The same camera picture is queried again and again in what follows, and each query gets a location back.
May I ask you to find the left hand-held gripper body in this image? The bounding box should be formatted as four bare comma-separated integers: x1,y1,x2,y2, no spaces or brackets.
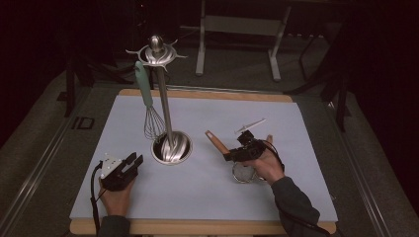
98,152,139,193

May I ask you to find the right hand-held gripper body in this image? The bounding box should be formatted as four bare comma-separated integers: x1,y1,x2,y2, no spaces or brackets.
229,118,268,164

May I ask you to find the steel utensil stand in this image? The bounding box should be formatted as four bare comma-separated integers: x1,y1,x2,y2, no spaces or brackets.
125,34,194,166

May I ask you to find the green-handled wire whisk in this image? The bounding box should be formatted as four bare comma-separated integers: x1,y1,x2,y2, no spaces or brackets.
133,60,167,141

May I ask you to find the person's right hand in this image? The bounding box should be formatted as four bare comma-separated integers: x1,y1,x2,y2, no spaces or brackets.
244,133,287,187

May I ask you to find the person's left hand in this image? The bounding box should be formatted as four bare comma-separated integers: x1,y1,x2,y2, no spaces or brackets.
98,179,136,217

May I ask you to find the white paper table cover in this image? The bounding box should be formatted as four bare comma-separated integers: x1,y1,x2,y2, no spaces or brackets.
69,94,339,222

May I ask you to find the black metal stand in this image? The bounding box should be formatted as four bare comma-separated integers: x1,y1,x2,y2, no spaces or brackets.
56,29,134,119
284,19,353,133

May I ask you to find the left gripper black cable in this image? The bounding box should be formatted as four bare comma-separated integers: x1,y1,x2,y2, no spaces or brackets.
90,160,111,235

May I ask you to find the black rectangular floor bracket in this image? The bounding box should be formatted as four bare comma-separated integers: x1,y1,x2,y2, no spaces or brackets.
71,116,96,130

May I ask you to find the metal floor rail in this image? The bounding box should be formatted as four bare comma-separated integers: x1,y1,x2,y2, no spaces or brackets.
324,98,393,237
0,88,87,237

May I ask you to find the grey metal frame stand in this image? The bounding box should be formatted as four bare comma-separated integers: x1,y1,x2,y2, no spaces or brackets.
179,0,293,83

